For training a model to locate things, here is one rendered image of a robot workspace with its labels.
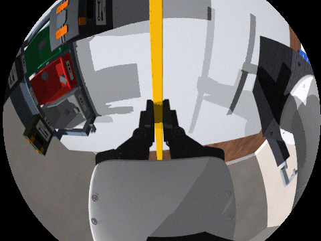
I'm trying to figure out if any yellow vertical bar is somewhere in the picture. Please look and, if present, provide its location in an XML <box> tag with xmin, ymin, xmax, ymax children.
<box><xmin>150</xmin><ymin>0</ymin><xmax>163</xmax><ymax>160</ymax></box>

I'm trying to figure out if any green open bin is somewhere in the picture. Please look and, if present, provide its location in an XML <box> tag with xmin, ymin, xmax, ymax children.
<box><xmin>25</xmin><ymin>25</ymin><xmax>69</xmax><ymax>77</ymax></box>

